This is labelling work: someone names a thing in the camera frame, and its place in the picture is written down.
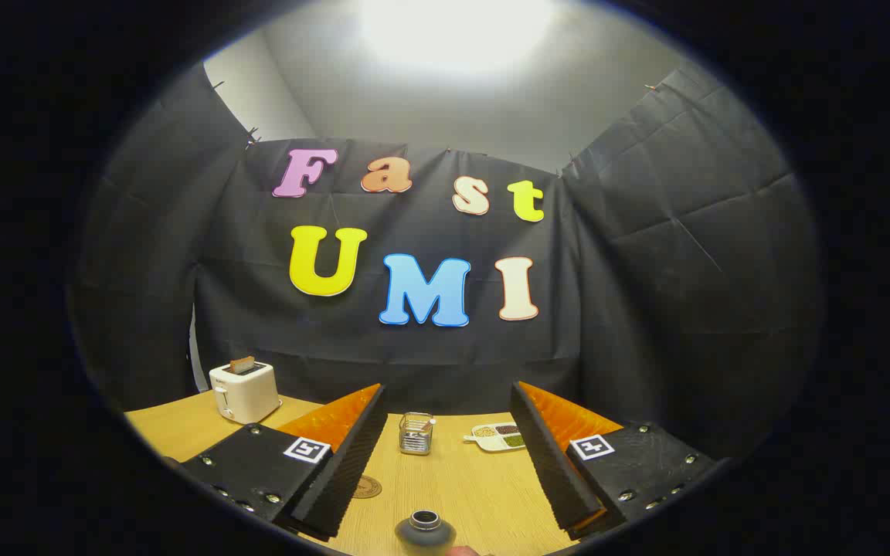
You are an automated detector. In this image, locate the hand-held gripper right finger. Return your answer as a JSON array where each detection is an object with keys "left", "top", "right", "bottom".
[{"left": 510, "top": 381, "right": 718, "bottom": 541}]

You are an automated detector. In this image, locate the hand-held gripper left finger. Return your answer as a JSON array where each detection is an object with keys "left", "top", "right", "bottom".
[{"left": 181, "top": 383, "right": 388, "bottom": 541}]

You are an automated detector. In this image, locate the silver juice bottle green label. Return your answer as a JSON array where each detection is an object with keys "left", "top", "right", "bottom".
[{"left": 394, "top": 510, "right": 458, "bottom": 556}]

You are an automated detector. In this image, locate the white divided bean dish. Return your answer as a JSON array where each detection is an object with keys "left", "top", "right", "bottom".
[{"left": 464, "top": 422, "right": 527, "bottom": 453}]

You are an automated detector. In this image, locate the wooden table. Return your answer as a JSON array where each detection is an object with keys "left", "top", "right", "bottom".
[{"left": 124, "top": 390, "right": 623, "bottom": 556}]

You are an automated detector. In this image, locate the white toaster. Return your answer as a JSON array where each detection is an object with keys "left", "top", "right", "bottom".
[{"left": 209, "top": 360, "right": 284, "bottom": 425}]

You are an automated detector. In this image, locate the metal wire holder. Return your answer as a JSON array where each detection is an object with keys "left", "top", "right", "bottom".
[{"left": 399, "top": 412, "right": 436, "bottom": 456}]

